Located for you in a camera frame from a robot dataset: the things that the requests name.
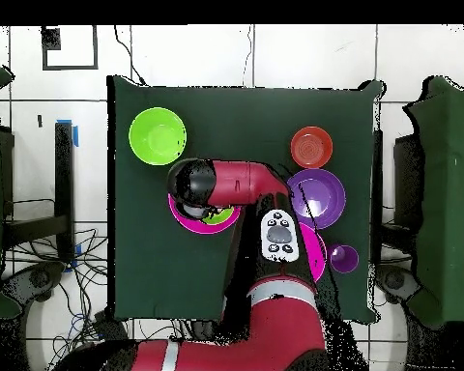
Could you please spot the dark green tablecloth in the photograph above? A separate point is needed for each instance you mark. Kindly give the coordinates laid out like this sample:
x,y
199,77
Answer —
x,y
236,116

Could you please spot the black floor box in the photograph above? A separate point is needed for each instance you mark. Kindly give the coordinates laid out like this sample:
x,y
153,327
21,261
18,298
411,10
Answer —
x,y
110,328

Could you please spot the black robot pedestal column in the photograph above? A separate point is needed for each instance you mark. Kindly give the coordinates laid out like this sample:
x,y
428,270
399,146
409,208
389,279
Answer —
x,y
205,330

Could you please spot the black square floor frame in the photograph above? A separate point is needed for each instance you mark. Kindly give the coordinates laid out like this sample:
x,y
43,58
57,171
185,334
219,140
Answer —
x,y
69,67

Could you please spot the grey pedestal foot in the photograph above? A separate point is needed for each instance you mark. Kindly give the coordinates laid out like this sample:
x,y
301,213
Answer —
x,y
38,278
394,280

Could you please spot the large lime green bowl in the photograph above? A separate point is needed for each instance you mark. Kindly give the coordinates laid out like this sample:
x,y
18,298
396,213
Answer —
x,y
157,136

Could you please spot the black metal stand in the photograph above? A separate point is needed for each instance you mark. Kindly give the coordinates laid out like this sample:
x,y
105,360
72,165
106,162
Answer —
x,y
63,174

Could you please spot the purple plastic bowl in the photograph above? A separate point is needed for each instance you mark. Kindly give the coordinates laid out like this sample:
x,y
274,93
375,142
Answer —
x,y
324,193

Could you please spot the magenta plastic bowl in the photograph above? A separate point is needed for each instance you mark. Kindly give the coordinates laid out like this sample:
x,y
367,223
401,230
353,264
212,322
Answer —
x,y
193,227
315,251

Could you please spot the blue tape strip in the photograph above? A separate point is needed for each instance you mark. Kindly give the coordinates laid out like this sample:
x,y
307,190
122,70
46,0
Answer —
x,y
75,137

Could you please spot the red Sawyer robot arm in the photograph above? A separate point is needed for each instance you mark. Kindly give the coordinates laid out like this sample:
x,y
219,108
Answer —
x,y
236,181

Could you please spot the small lime green bowl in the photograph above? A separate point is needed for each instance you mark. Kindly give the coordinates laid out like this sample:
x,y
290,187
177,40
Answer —
x,y
220,218

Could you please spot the red plastic bowl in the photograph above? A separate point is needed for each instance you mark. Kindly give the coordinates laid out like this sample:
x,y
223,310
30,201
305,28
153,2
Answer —
x,y
311,147

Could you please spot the purple plastic cup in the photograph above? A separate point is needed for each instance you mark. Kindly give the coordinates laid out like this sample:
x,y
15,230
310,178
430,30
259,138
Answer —
x,y
344,259

